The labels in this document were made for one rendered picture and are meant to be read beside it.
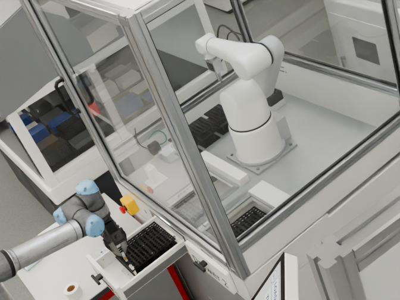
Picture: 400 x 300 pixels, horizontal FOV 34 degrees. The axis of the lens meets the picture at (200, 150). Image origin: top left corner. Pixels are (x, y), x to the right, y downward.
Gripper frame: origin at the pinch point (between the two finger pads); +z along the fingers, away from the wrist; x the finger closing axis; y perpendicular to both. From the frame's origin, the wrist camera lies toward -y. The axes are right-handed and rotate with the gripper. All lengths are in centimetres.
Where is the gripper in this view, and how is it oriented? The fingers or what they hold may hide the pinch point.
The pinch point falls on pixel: (122, 253)
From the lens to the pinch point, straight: 261.9
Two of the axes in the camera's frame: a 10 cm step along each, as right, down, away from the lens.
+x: -8.0, 5.2, -3.0
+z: 3.1, 7.8, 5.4
